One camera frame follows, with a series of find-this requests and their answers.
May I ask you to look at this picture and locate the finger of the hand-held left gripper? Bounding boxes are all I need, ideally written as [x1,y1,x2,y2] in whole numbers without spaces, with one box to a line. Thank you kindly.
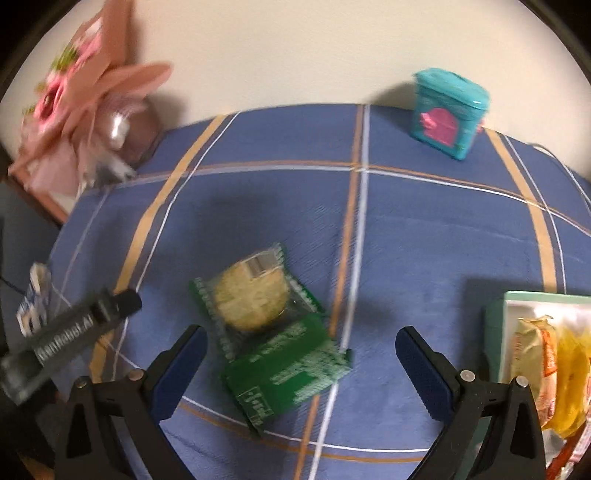
[93,288,142,325]

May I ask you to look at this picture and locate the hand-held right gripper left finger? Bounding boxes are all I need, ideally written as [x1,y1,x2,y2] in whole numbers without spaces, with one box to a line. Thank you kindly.
[54,324,208,480]

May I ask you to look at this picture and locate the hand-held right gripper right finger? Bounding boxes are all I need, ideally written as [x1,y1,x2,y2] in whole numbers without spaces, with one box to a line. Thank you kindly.
[394,325,548,480]

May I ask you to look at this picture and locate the teal-rimmed white tray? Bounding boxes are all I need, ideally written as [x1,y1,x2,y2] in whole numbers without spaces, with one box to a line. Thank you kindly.
[482,290,591,480]

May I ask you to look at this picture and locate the clear green cookie packet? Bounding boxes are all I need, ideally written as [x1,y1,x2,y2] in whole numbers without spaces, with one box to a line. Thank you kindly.
[191,242,325,365]

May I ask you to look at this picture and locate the orange and cream bread packet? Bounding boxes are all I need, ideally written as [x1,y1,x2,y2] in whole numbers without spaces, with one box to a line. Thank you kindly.
[510,315,561,432]

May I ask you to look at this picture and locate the yellow bread packet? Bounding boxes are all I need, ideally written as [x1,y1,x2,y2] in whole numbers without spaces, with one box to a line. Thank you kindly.
[549,318,591,439]

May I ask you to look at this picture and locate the blue and white tissue pack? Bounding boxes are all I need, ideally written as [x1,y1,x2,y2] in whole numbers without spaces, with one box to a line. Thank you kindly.
[16,263,55,339]

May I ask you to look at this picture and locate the brown wooden furniture edge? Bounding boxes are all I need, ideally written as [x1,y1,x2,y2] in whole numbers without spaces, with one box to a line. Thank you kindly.
[9,173,70,225]

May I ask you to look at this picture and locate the blue plaid tablecloth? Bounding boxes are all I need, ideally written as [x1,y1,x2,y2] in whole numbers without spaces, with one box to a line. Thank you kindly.
[28,104,591,480]

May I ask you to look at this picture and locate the pink flower bouquet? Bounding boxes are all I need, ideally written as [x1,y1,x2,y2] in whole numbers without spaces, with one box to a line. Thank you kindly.
[9,0,175,195]

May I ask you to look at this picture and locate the teal and pink toy box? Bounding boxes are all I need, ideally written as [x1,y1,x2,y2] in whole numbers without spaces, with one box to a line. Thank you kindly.
[409,68,491,161]

